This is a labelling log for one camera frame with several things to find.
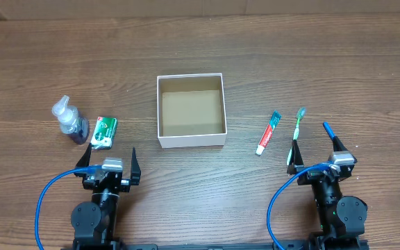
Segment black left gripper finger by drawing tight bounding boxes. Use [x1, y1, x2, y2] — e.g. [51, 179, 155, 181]
[130, 147, 141, 185]
[74, 143, 92, 177]

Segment green soap bar pack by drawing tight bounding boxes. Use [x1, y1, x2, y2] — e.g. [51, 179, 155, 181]
[90, 117, 118, 150]

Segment clear pump soap bottle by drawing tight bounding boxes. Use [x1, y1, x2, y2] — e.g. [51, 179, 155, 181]
[51, 95, 90, 144]

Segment red white toothpaste tube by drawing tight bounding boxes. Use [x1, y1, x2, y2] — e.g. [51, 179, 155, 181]
[256, 110, 282, 156]

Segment green white toothbrush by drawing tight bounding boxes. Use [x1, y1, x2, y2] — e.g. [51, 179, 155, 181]
[286, 107, 306, 165]

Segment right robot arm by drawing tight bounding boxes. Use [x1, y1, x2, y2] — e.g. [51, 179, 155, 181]
[287, 122, 369, 250]

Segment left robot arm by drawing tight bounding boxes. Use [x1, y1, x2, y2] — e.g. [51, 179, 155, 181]
[71, 145, 141, 249]

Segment white cardboard box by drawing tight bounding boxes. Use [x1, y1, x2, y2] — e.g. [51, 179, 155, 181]
[156, 73, 228, 149]

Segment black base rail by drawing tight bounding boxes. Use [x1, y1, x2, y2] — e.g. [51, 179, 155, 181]
[64, 240, 369, 250]

